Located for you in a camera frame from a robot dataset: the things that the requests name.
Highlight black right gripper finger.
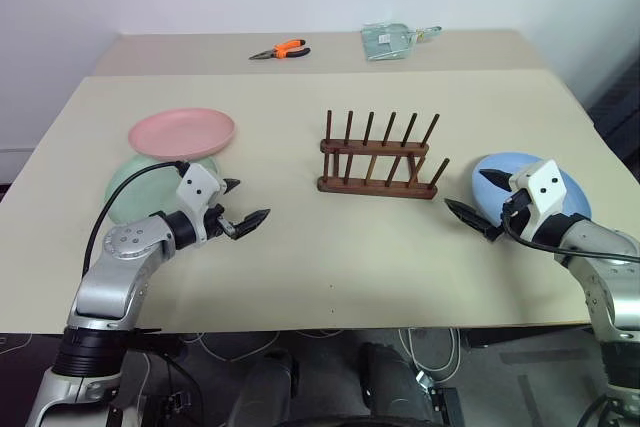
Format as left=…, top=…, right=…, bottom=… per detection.
left=443, top=198, right=495, bottom=238
left=479, top=167, right=513, bottom=193

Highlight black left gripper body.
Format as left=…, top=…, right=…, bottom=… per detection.
left=202, top=185, right=237, bottom=244

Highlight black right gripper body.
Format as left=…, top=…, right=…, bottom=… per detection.
left=482, top=187, right=534, bottom=243

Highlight wooden dish rack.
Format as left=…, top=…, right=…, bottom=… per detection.
left=315, top=109, right=452, bottom=202

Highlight blue plate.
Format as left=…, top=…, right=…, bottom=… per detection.
left=471, top=151, right=593, bottom=229

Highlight pink plate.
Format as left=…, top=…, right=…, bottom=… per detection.
left=127, top=107, right=238, bottom=159

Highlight green plate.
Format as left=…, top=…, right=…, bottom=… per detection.
left=104, top=152, right=224, bottom=225

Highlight black ribbed furniture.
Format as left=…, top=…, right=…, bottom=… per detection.
left=585, top=53, right=640, bottom=161

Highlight dark rounded shape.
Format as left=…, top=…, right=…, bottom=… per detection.
left=231, top=346, right=302, bottom=427
left=356, top=341, right=435, bottom=427

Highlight clear green dustpan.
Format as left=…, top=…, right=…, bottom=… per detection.
left=360, top=22, right=445, bottom=63

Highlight metal floor clamp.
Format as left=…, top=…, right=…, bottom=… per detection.
left=413, top=370, right=462, bottom=422

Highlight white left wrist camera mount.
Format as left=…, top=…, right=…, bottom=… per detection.
left=175, top=162, right=225, bottom=244

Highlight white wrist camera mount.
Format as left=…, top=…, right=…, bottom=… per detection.
left=175, top=162, right=225, bottom=244
left=507, top=158, right=569, bottom=241

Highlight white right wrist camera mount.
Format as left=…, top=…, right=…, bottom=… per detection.
left=507, top=158, right=569, bottom=241

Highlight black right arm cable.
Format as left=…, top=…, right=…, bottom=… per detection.
left=501, top=195, right=640, bottom=264

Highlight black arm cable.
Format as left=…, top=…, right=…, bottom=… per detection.
left=501, top=195, right=640, bottom=264
left=81, top=160, right=190, bottom=279

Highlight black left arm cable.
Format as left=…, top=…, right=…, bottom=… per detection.
left=81, top=160, right=190, bottom=279

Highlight white floor cable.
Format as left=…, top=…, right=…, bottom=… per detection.
left=398, top=327, right=462, bottom=384
left=183, top=329, right=282, bottom=364

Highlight orange handled pliers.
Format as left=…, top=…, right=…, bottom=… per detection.
left=248, top=38, right=312, bottom=62

